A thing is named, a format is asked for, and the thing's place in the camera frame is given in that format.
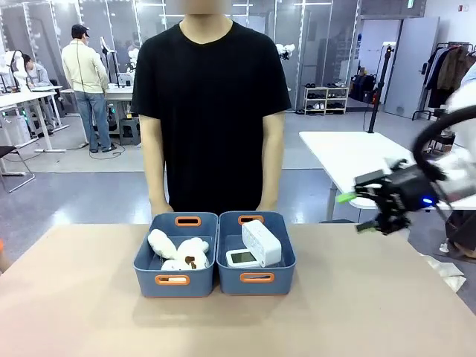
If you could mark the clear plastic bag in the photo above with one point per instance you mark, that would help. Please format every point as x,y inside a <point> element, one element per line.
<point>448,273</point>

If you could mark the person's right hand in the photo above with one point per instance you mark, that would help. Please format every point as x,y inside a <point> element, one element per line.
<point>161,209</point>

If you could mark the black tripod stand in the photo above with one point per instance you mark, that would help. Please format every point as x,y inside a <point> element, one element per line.
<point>376,96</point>

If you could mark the white desk with metal legs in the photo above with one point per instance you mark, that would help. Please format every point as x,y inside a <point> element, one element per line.
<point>22,97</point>

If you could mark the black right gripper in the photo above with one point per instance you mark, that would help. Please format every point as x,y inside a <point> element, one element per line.
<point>411,189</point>

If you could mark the large white table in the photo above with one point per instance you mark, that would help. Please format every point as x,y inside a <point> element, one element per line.
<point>353,156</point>

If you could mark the person's black t-shirt torso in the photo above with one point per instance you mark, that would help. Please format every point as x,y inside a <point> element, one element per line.
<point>208,111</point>

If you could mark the man in cream jacket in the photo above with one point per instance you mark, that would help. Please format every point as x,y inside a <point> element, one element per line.
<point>85,74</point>

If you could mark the white shoe rack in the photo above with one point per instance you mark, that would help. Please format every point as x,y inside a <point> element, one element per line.
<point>327,99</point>

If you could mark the white workbench desk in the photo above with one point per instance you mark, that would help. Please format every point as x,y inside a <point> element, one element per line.
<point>119,93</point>

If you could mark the black utility cart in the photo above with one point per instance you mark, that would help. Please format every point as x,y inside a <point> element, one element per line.
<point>444,139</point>

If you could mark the black hanging coat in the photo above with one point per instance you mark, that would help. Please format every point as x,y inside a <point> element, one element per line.
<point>435,85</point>

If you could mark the grey door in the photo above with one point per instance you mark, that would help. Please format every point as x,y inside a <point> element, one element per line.
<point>413,67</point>

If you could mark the black luggage bags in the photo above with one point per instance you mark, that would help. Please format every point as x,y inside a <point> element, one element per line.
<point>362,87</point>

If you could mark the white plush toy brown spot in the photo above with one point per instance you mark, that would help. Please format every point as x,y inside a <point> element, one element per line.
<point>197,253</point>

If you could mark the person in blue sleeve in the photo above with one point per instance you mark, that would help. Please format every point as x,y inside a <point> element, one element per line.
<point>470,78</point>

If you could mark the person's left hand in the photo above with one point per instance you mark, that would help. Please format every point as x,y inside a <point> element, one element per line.
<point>267,206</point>

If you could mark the seated person grey top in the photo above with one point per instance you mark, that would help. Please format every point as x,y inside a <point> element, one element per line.
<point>37,74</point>

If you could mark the black clothes rack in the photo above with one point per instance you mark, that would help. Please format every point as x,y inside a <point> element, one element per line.
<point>442,45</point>

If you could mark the brown hanging coat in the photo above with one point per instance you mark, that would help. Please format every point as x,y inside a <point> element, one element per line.
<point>451,68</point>

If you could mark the grey step stool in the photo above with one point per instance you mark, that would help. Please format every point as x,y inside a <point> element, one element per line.
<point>129,132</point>

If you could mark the black folding chair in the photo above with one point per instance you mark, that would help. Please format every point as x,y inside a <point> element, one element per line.
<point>11,152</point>

